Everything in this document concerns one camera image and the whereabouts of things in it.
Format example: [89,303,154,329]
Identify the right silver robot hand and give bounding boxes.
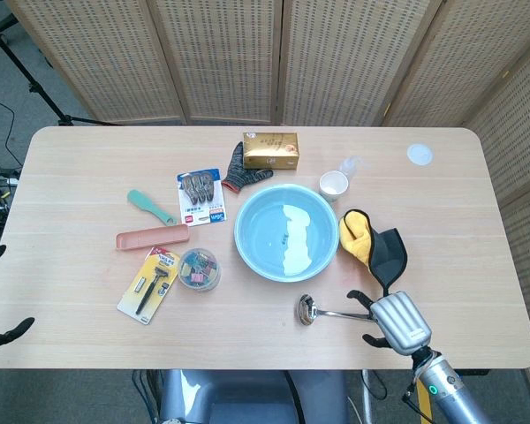
[346,289,434,357]

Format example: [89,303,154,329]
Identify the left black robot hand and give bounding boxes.
[0,244,35,354]

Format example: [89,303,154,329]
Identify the stainless steel ladle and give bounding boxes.
[295,293,375,328]

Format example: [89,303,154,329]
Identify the yellow and grey cloth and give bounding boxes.
[338,208,410,296]

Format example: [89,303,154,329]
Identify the razor blister pack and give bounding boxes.
[117,246,181,326]

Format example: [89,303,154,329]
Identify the white paper cup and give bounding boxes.
[319,170,349,203]

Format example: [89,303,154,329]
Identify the light blue plastic basin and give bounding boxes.
[234,184,340,284]

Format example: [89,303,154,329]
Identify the clear plastic wash bottle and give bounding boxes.
[337,154,373,186]

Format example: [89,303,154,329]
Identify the white round table cap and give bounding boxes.
[406,142,435,167]

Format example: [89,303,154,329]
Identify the blue-grey robot torso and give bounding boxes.
[158,368,350,424]

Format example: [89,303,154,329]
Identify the pink plastic tray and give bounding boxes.
[115,223,191,253]

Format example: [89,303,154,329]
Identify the green plastic brush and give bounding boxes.
[126,189,178,227]

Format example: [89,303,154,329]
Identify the binder clip jar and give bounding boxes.
[176,247,223,292]

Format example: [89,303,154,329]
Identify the gold cardboard box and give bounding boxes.
[242,131,300,170]

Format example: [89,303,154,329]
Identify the grey knit work glove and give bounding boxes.
[221,140,274,193]

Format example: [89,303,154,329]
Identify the black tripod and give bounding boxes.
[0,15,120,127]

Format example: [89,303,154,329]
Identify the woven folding screen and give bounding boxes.
[4,0,530,398]

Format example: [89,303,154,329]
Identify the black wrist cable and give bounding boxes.
[401,351,438,419]

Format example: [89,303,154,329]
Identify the black cables under table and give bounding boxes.
[131,368,163,424]

